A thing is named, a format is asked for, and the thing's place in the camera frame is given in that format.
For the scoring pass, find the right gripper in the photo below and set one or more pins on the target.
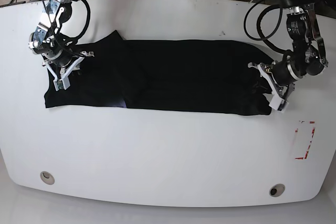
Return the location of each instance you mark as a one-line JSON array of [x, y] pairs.
[[57, 50]]

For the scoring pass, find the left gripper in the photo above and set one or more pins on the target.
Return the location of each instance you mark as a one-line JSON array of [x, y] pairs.
[[285, 73]]

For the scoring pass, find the black t-shirt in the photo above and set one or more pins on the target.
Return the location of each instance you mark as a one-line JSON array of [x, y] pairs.
[[171, 75]]

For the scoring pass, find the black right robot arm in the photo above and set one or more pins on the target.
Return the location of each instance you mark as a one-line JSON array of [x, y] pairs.
[[57, 12]]

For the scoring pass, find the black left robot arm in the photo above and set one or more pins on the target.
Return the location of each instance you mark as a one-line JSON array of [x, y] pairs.
[[308, 55]]

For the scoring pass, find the red tape rectangle marking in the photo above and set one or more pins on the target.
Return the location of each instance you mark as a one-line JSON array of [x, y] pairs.
[[303, 139]]

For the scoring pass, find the right table grommet hole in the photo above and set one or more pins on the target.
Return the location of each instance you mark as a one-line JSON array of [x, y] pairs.
[[277, 190]]

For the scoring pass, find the table grommet hole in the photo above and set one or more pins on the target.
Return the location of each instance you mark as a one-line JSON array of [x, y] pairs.
[[277, 190], [47, 178]]

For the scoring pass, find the left table grommet hole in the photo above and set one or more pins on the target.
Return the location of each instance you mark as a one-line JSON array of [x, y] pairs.
[[47, 178]]

